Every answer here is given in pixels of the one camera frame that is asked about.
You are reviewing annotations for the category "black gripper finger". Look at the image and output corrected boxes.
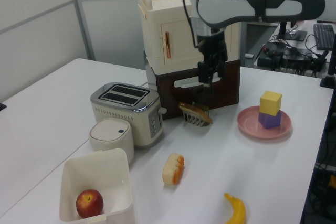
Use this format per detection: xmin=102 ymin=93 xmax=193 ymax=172
xmin=197 ymin=60 xmax=213 ymax=89
xmin=216 ymin=57 xmax=227 ymax=78

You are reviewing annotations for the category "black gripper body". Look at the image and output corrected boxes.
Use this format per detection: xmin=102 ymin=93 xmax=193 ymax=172
xmin=196 ymin=28 xmax=228 ymax=62

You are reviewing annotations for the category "yellow cube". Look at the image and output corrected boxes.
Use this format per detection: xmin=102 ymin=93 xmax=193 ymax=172
xmin=259 ymin=90 xmax=283 ymax=117

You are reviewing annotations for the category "purple cube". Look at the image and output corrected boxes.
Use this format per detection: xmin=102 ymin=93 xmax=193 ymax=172
xmin=257 ymin=110 xmax=282 ymax=130

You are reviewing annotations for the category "brown bread slice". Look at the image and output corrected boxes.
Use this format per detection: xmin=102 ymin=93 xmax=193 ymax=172
xmin=178 ymin=102 xmax=214 ymax=124

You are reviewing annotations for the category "cream toy cabinet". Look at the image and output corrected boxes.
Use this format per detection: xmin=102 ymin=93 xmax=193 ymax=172
xmin=137 ymin=0 xmax=243 ymax=74

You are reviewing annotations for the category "pink plate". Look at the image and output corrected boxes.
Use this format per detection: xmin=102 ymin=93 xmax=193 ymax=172
xmin=236 ymin=105 xmax=293 ymax=140

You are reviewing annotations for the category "black monitor stand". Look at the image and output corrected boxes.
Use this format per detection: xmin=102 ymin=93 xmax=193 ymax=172
xmin=276 ymin=20 xmax=308 ymax=42

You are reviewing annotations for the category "chrome two-slot toaster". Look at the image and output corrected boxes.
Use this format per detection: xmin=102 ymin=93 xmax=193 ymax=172
xmin=90 ymin=81 xmax=168 ymax=150

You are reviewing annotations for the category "cream cake slice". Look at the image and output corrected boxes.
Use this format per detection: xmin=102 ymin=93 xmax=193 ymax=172
xmin=162 ymin=153 xmax=185 ymax=186

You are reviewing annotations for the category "black keyboard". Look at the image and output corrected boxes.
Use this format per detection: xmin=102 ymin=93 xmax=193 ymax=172
xmin=313 ymin=24 xmax=336 ymax=51

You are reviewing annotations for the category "white lidded container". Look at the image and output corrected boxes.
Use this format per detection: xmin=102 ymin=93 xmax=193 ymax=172
xmin=88 ymin=118 xmax=135 ymax=165

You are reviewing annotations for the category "yellow banana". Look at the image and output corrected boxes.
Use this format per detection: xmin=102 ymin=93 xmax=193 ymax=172
xmin=223 ymin=193 xmax=247 ymax=224

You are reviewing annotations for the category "white open plastic box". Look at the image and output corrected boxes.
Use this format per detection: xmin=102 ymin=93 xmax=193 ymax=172
xmin=58 ymin=148 xmax=136 ymax=224

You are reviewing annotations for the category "red apple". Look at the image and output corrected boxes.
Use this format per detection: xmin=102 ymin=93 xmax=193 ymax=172
xmin=76 ymin=189 xmax=104 ymax=219

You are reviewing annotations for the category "brown base box white handle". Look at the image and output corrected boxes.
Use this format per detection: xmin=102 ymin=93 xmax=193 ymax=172
xmin=143 ymin=50 xmax=242 ymax=121

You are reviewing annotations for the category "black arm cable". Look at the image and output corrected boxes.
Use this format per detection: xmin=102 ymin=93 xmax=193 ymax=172
xmin=182 ymin=0 xmax=201 ymax=49

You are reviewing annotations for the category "black electronics box with cables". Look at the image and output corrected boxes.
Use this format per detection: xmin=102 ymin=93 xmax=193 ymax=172
xmin=256 ymin=40 xmax=329 ymax=77

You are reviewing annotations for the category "black post clamp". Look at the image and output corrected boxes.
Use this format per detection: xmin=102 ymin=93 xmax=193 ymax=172
xmin=319 ymin=48 xmax=336 ymax=89

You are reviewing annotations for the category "grey partition frame post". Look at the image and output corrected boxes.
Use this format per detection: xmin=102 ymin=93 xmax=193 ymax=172
xmin=67 ymin=0 xmax=96 ymax=61

